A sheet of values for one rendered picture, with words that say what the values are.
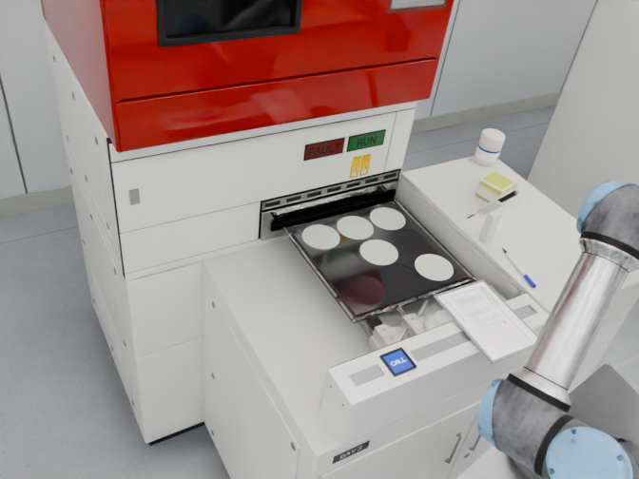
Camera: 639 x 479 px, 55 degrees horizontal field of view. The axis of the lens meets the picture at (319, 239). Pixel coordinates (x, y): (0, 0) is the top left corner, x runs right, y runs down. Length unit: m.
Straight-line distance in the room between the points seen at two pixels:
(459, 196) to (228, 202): 0.65
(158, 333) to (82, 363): 0.78
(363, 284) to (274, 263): 0.27
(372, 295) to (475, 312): 0.25
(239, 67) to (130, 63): 0.22
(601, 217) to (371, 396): 0.54
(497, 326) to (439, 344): 0.15
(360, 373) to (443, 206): 0.64
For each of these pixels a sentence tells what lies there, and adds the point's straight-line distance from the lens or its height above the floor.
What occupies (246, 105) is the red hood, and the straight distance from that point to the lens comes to 1.38.
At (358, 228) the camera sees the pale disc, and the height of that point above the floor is 0.90.
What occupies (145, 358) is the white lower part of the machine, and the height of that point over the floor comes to 0.50.
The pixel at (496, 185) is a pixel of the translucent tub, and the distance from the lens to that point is 1.75.
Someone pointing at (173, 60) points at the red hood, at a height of 1.41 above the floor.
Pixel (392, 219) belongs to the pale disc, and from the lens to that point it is 1.75.
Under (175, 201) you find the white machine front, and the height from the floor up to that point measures 1.03.
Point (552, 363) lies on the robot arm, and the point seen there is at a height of 1.13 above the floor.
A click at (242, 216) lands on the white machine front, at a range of 1.61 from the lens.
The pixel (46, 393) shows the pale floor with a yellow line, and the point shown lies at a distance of 2.47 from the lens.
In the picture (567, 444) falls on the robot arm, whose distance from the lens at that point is 1.12.
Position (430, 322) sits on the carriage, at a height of 0.88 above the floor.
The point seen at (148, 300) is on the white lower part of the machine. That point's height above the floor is 0.73.
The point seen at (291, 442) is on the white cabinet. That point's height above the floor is 0.74.
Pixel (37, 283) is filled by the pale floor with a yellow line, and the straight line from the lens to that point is 2.87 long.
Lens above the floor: 1.94
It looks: 40 degrees down
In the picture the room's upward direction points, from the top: 8 degrees clockwise
